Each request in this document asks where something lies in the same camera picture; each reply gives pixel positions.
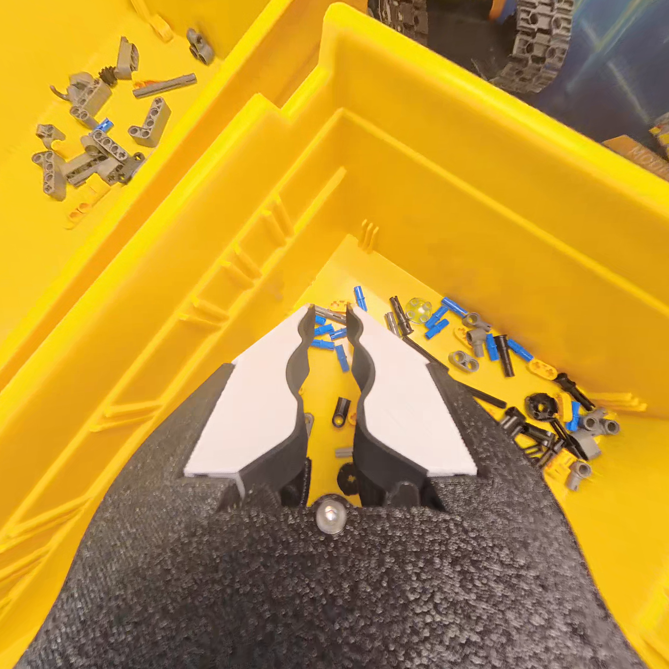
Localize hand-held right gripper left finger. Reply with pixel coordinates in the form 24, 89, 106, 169
185, 306, 317, 483

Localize pile of grey brick beams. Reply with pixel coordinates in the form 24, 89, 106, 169
32, 26, 217, 201

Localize yellow grey bricks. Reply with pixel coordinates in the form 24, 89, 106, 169
312, 285, 623, 492

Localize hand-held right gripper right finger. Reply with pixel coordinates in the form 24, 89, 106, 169
345, 306, 479, 480

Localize dark printed box stack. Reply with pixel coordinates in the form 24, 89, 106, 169
366, 0, 669, 184

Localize yellow plastic bin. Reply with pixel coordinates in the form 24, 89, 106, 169
0, 3, 669, 669
0, 0, 367, 390

